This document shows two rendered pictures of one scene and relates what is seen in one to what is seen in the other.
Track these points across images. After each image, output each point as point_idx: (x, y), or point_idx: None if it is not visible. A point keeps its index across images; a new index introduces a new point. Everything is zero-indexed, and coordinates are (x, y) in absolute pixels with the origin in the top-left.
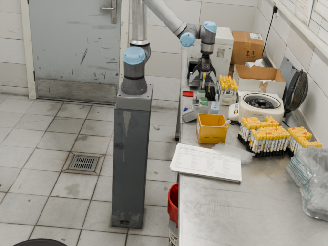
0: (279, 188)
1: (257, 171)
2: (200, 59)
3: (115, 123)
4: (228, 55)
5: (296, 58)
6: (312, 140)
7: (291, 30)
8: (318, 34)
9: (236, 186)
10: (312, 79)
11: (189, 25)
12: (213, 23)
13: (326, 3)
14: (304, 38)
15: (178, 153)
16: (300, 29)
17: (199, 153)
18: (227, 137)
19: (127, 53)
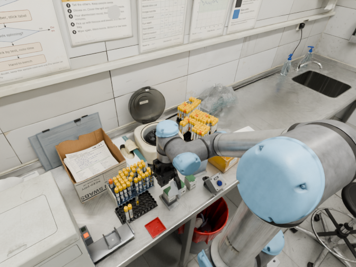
0: (231, 115)
1: (228, 125)
2: (165, 175)
3: None
4: (61, 193)
5: (65, 114)
6: (165, 114)
7: (1, 110)
8: (110, 58)
9: (252, 127)
10: (129, 93)
11: (192, 148)
12: (165, 122)
13: (104, 23)
14: (72, 83)
15: None
16: (72, 77)
17: None
18: None
19: (282, 234)
